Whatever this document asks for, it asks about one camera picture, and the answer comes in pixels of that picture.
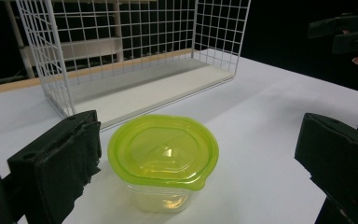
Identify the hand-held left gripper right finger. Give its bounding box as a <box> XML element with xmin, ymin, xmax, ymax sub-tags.
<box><xmin>294</xmin><ymin>112</ymin><xmax>358</xmax><ymax>224</ymax></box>

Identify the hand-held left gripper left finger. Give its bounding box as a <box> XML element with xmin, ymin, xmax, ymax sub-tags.
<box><xmin>7</xmin><ymin>109</ymin><xmax>103</xmax><ymax>224</ymax></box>

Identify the clear container with green lid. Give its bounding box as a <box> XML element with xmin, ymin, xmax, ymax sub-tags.
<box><xmin>106</xmin><ymin>114</ymin><xmax>220</xmax><ymax>214</ymax></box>

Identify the white wire mesh rack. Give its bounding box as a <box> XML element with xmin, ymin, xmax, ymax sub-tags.
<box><xmin>14</xmin><ymin>0</ymin><xmax>252</xmax><ymax>129</ymax></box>

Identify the white shelf unit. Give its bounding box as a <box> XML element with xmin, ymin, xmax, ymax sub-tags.
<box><xmin>4</xmin><ymin>0</ymin><xmax>157</xmax><ymax>80</ymax></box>

